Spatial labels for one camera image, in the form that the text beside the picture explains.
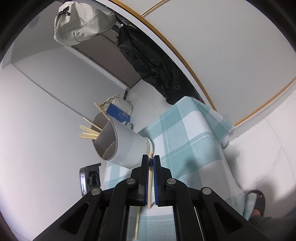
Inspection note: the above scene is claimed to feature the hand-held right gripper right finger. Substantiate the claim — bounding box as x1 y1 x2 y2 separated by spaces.
153 155 270 241

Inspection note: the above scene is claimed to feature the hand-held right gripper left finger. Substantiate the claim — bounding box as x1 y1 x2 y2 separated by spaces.
32 155 150 241

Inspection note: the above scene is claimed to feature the pale wooden chopstick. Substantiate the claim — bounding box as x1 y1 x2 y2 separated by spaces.
134 149 154 241

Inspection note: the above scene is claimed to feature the white utensil holder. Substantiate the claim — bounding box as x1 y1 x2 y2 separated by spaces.
92 112 154 168

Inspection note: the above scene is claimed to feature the bunch of wooden chopsticks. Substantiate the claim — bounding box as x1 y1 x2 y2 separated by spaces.
78 103 110 141

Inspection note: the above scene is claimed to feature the teal plaid tablecloth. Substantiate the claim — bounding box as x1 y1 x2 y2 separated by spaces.
102 96 247 241

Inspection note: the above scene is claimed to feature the blue cardboard box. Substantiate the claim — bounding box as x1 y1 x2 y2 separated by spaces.
106 103 131 123

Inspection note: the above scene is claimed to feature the cream canvas tote bag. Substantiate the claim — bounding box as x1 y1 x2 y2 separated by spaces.
99 94 134 116

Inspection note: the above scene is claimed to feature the person's foot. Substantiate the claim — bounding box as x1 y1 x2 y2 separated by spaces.
251 194 265 216

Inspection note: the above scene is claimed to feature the black slipper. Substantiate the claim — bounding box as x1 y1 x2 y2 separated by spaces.
246 190 266 216

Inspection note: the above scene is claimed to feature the grey door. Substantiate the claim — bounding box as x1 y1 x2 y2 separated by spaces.
70 30 141 90

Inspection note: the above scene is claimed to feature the black backpack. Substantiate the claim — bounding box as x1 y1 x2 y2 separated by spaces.
117 23 201 105

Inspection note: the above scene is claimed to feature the person's leg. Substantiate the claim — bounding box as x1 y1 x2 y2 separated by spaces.
248 214 296 241

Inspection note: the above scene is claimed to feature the white wardrobe with gold trim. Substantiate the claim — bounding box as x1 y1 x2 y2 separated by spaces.
99 0 296 130

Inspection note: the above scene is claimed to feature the beige hanging bag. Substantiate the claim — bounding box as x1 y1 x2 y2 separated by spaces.
54 1 116 44

